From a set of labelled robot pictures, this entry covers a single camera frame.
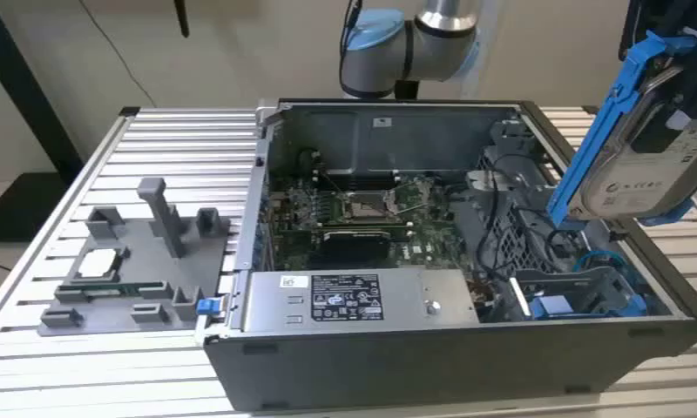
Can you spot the grey plastic parts rack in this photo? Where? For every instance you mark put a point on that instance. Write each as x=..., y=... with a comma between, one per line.
x=151, y=261

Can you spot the hard disk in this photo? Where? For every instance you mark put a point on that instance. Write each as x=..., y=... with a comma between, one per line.
x=634, y=187

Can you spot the silver power supply unit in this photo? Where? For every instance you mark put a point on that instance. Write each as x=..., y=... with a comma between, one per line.
x=267, y=305

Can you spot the black RAM slots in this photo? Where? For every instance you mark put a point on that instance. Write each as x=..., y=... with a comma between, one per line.
x=355, y=180

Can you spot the blue case latch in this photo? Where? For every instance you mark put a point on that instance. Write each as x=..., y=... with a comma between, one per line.
x=207, y=305

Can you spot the green RAM stick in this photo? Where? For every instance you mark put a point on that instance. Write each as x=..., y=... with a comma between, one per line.
x=133, y=288

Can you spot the silver CPU chip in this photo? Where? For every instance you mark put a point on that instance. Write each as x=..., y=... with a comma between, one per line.
x=97, y=264

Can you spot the grey perforated drive cage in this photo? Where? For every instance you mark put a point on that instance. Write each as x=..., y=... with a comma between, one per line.
x=500, y=226

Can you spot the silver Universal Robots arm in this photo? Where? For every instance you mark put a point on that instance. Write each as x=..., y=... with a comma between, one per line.
x=436, y=43

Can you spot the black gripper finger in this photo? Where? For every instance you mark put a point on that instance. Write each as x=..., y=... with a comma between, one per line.
x=656, y=135

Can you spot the black graphics card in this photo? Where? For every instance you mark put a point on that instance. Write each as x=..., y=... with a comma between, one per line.
x=355, y=246

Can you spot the black metal stand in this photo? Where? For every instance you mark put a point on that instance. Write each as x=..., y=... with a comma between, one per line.
x=17, y=109

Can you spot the black antenna rod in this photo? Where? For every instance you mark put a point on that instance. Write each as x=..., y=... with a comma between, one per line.
x=181, y=17

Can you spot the CPU socket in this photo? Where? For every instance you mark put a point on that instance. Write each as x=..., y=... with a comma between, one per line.
x=363, y=206

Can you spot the green motherboard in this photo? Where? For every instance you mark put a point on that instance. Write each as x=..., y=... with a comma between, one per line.
x=424, y=235

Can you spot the black open PC case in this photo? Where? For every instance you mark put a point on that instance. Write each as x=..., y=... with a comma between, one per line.
x=383, y=370

